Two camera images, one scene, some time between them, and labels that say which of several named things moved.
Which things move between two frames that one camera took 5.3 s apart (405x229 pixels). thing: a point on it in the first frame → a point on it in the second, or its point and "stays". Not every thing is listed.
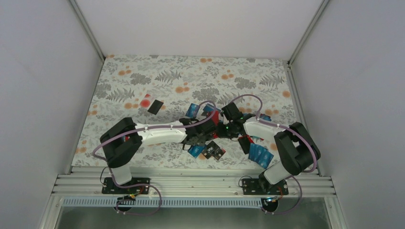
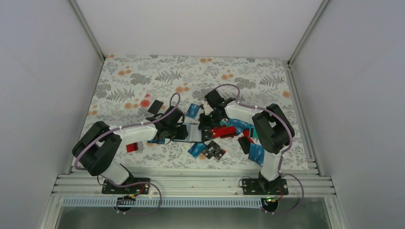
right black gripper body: (228, 132) → (212, 121)
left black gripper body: (200, 140) → (175, 134)
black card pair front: (213, 150) stays
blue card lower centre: (195, 150) stays
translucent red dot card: (147, 101) stays
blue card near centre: (193, 110) stays
